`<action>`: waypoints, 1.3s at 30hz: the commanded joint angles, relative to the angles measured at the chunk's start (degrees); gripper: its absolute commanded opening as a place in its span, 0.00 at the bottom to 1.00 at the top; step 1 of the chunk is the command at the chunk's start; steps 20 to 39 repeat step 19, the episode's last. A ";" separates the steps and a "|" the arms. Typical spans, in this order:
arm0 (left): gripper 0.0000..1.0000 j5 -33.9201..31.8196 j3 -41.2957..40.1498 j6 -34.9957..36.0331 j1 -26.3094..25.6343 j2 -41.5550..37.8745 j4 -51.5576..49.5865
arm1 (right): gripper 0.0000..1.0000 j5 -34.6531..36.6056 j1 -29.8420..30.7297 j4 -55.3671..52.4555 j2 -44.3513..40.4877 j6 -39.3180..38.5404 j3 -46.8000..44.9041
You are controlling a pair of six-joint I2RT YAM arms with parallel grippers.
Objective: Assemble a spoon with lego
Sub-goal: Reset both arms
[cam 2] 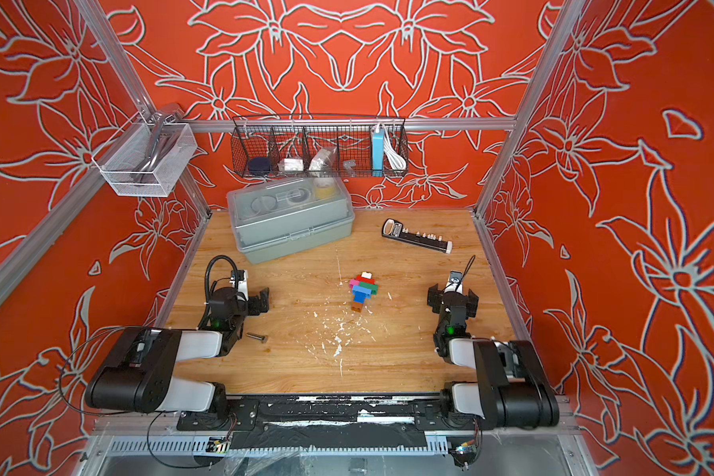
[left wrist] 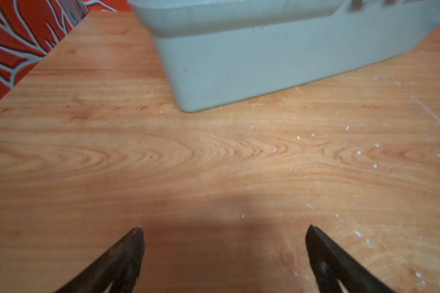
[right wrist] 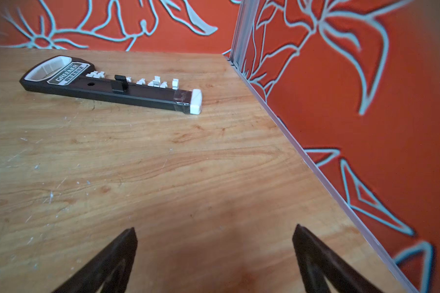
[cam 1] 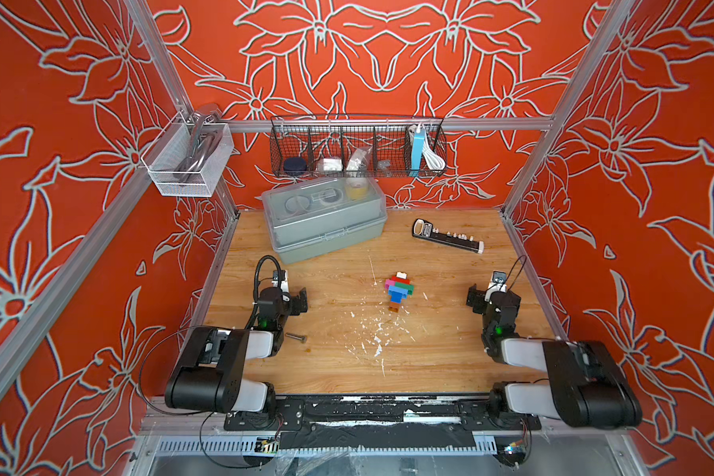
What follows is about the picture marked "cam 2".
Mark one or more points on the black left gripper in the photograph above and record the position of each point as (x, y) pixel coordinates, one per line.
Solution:
(252, 303)

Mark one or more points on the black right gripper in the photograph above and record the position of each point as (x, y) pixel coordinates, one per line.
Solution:
(437, 297)

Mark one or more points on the green long lego brick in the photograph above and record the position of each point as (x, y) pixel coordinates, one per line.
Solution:
(368, 288)

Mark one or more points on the light blue long lego brick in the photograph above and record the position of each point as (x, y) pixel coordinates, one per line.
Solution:
(356, 290)

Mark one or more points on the red long lego brick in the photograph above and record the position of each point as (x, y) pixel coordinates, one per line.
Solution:
(366, 281)

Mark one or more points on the blue square lego brick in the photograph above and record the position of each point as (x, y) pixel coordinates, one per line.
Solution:
(360, 298)

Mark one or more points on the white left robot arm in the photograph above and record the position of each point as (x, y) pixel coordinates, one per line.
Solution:
(138, 374)

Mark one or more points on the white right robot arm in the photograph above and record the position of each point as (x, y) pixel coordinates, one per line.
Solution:
(510, 389)

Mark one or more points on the grey metal bolt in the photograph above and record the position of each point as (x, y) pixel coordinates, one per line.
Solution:
(257, 337)

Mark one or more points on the grey green plastic toolbox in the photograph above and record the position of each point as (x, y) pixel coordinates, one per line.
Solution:
(280, 218)

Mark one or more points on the dark brown bit holder case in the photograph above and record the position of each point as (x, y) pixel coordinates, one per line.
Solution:
(394, 230)

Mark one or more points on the yellow tape roll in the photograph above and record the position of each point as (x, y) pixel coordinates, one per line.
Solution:
(324, 188)

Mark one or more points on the dark round tin in basket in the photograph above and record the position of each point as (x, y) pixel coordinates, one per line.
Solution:
(259, 166)

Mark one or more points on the white box in basket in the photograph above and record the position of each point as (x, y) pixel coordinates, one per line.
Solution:
(292, 165)

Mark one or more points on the clear bag in basket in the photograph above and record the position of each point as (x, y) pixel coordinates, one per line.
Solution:
(323, 161)

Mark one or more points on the light blue box in basket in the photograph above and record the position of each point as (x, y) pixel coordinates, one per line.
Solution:
(377, 151)

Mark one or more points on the metal tool in bin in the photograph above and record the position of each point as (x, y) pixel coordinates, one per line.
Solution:
(161, 141)

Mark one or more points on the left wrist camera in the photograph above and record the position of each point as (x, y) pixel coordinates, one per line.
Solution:
(239, 281)

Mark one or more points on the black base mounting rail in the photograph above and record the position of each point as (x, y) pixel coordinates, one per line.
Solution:
(335, 421)

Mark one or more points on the black wire wall basket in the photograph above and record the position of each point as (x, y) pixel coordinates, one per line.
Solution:
(320, 146)

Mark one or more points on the clear plastic wall bin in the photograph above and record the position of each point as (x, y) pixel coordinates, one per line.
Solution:
(119, 164)

